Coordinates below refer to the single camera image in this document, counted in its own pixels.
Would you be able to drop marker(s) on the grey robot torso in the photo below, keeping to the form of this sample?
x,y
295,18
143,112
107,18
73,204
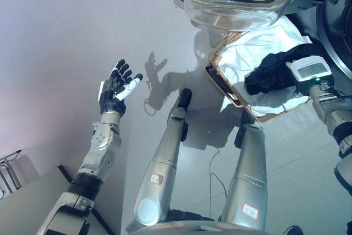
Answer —
x,y
192,228

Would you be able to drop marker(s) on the metal drying rack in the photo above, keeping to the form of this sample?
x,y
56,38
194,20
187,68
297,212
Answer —
x,y
11,174

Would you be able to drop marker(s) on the black garment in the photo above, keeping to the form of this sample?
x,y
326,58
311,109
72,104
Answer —
x,y
272,75

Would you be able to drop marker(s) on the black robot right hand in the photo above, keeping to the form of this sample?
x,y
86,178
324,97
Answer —
x,y
309,70

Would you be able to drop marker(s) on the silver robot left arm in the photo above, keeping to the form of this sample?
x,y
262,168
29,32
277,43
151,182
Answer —
x,y
99,147

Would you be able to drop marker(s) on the silver robot left leg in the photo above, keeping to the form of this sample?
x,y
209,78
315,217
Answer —
x,y
165,158

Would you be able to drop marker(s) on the silver robot leg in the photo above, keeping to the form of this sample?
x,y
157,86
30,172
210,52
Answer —
x,y
165,158
248,169

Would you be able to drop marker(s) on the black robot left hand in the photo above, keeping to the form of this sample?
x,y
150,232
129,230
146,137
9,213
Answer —
x,y
112,92

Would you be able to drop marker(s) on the woven wicker laundry basket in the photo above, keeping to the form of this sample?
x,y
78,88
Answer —
x,y
220,81

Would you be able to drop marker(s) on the white cloth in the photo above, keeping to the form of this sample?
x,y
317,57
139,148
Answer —
x,y
236,61

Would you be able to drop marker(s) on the round glass washing machine door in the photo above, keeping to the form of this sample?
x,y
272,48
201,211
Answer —
x,y
233,6

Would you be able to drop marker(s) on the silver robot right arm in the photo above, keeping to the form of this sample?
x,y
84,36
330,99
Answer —
x,y
330,111

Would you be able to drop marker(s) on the silver robot right leg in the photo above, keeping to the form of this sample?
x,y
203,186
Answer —
x,y
248,169

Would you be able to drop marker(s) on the grey front-load washing machine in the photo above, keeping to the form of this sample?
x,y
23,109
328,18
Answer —
x,y
335,26

